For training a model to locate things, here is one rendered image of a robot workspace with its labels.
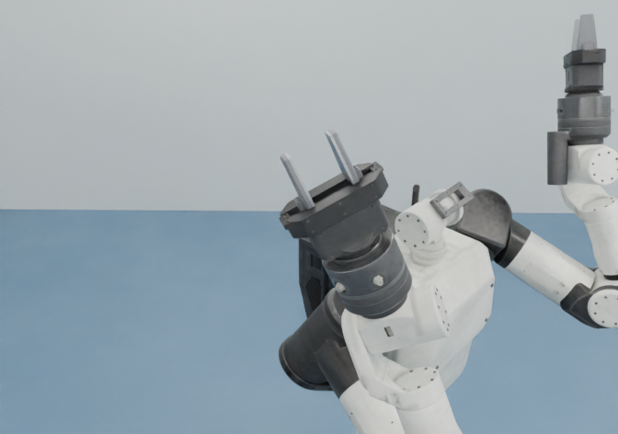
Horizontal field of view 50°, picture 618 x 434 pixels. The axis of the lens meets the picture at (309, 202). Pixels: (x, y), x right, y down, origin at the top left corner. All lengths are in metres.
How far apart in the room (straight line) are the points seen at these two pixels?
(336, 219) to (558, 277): 0.70
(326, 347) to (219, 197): 2.76
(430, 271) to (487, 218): 0.22
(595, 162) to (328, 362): 0.57
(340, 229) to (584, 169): 0.61
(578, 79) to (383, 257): 0.62
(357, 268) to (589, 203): 0.69
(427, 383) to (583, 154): 0.57
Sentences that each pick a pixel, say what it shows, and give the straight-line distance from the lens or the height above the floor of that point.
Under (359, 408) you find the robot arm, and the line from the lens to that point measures 0.97.
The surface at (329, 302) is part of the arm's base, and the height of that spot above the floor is 1.27.
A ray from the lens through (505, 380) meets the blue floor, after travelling 2.78.
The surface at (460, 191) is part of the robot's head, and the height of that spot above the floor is 1.36.
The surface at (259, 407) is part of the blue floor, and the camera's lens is 2.58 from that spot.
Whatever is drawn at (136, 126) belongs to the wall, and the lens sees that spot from 3.61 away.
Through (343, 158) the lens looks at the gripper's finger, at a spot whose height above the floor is 1.58.
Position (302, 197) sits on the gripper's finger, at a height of 1.54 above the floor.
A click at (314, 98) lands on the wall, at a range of 3.42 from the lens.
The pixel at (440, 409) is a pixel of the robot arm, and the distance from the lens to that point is 0.85.
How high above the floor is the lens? 1.88
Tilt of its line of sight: 30 degrees down
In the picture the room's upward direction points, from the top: straight up
